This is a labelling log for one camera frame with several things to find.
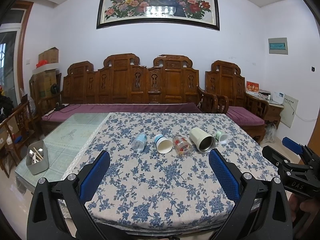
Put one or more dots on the carved wooden armchair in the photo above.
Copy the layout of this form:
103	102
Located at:
224	80

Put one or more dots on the white wall distribution box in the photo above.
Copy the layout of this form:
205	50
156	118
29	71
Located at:
288	113

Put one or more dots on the framed peacock flower painting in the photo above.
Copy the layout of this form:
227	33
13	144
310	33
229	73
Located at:
202	13

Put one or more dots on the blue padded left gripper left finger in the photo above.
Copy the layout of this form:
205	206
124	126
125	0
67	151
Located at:
45	219

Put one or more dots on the red gift box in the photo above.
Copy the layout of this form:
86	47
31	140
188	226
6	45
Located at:
252	87

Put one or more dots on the grey wall electrical panel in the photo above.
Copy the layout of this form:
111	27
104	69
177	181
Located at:
278	46

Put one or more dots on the wooden side table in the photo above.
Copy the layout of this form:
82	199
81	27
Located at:
269	112

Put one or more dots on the stacked cardboard boxes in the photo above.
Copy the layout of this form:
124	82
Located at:
43	77

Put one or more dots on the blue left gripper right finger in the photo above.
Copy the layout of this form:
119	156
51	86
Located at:
293	146

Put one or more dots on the purple sofa cushion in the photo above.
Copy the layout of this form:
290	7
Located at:
65	113

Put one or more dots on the blue floral tablecloth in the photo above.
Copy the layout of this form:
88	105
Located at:
151	193

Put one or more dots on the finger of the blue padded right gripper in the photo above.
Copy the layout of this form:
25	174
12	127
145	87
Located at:
261	208

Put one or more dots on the person's hand on gripper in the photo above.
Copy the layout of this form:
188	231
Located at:
309	206

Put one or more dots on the floral clear glass cup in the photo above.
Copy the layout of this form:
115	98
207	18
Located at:
181	146

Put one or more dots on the grey plastic utensil box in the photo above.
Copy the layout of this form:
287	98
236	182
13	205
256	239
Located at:
37	157

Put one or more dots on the small green white cup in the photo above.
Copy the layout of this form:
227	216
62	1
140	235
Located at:
222	138

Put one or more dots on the clear blue plastic cup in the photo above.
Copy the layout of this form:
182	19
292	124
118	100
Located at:
139	142

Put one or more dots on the cream steel thermos cup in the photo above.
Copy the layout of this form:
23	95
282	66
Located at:
204	141

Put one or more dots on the carved wooden sofa bench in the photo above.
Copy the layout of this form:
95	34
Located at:
122	80

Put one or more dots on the wooden chair at left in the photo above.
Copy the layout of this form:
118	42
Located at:
19	130

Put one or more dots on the white blue paper cup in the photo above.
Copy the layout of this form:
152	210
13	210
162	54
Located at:
163	144

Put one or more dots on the purple armchair cushion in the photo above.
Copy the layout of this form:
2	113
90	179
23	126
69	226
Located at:
243	117

